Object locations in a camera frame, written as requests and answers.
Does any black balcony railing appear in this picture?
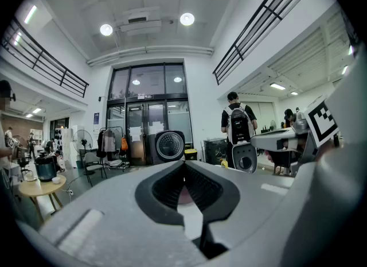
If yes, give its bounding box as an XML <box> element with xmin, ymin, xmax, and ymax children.
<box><xmin>1</xmin><ymin>17</ymin><xmax>89</xmax><ymax>99</ymax></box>
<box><xmin>212</xmin><ymin>0</ymin><xmax>319</xmax><ymax>86</ymax></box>

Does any standing floor fan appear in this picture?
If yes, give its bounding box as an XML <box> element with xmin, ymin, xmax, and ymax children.
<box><xmin>72</xmin><ymin>129</ymin><xmax>94</xmax><ymax>169</ymax></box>

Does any grey jacket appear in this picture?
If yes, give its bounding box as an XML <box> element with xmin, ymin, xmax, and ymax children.
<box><xmin>101</xmin><ymin>129</ymin><xmax>117</xmax><ymax>153</ymax></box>

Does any black bin yellow lid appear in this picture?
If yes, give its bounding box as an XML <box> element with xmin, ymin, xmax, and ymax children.
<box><xmin>184</xmin><ymin>148</ymin><xmax>198</xmax><ymax>162</ymax></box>

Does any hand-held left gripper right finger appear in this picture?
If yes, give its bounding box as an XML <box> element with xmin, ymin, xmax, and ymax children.
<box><xmin>185</xmin><ymin>160</ymin><xmax>296</xmax><ymax>262</ymax></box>

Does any ceiling air conditioner unit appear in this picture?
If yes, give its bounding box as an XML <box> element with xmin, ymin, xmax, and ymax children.
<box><xmin>116</xmin><ymin>9</ymin><xmax>163</xmax><ymax>37</ymax></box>

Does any white grey backpack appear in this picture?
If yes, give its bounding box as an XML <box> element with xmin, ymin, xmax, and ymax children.
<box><xmin>224</xmin><ymin>103</ymin><xmax>258</xmax><ymax>174</ymax></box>

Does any round wooden side table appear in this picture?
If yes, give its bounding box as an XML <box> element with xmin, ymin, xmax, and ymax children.
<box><xmin>18</xmin><ymin>173</ymin><xmax>68</xmax><ymax>223</ymax></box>

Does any black hanging garment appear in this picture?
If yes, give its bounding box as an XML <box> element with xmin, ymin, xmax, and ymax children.
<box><xmin>96</xmin><ymin>130</ymin><xmax>107</xmax><ymax>159</ymax></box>

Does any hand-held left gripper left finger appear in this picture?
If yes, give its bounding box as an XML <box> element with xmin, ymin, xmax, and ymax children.
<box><xmin>38</xmin><ymin>160</ymin><xmax>209</xmax><ymax>267</ymax></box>

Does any white ceiling pipe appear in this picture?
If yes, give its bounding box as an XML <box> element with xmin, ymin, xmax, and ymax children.
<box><xmin>87</xmin><ymin>45</ymin><xmax>214</xmax><ymax>67</ymax></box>

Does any black clothes rack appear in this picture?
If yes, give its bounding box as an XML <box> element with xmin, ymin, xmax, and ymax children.
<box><xmin>96</xmin><ymin>126</ymin><xmax>130</xmax><ymax>172</ymax></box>

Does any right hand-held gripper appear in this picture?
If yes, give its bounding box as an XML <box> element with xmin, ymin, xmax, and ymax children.
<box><xmin>250</xmin><ymin>98</ymin><xmax>342</xmax><ymax>164</ymax></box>

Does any white storage shelf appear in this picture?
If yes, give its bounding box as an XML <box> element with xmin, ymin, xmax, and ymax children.
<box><xmin>54</xmin><ymin>127</ymin><xmax>73</xmax><ymax>165</ymax></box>

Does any white floor bag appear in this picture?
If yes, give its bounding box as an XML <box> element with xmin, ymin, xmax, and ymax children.
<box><xmin>103</xmin><ymin>158</ymin><xmax>124</xmax><ymax>168</ymax></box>

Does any grey padded chair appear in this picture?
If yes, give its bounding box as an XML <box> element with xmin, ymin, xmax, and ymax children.
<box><xmin>83</xmin><ymin>152</ymin><xmax>108</xmax><ymax>188</ymax></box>

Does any black metal cabinet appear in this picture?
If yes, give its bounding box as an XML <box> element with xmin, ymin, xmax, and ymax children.
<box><xmin>203</xmin><ymin>137</ymin><xmax>229</xmax><ymax>165</ymax></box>

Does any black pot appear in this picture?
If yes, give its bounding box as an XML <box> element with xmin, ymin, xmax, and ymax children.
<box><xmin>34</xmin><ymin>155</ymin><xmax>58</xmax><ymax>183</ymax></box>

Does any purple rice cooker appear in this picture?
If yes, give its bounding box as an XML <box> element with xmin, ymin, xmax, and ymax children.
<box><xmin>154</xmin><ymin>130</ymin><xmax>186</xmax><ymax>164</ymax></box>

